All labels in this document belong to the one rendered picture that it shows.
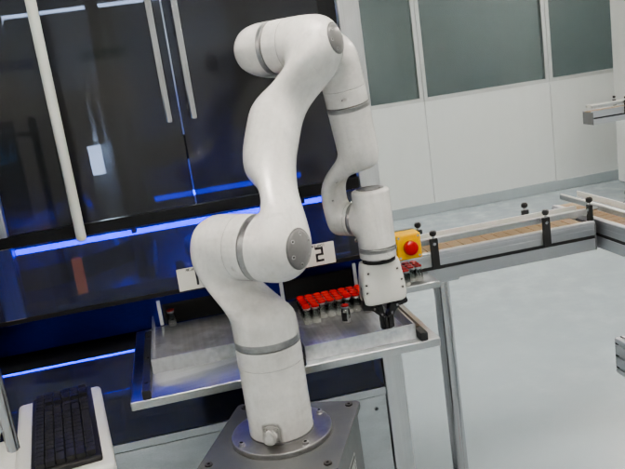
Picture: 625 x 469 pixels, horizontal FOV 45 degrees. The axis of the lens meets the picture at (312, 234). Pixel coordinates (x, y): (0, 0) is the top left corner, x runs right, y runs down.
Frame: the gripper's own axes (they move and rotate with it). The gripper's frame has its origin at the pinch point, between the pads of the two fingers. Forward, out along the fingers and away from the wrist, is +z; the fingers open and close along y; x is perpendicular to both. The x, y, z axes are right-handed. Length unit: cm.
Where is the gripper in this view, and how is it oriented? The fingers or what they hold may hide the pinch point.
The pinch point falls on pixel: (387, 322)
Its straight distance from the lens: 175.9
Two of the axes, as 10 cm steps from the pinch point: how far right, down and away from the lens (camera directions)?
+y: -9.7, 1.8, -1.6
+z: 1.4, 9.6, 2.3
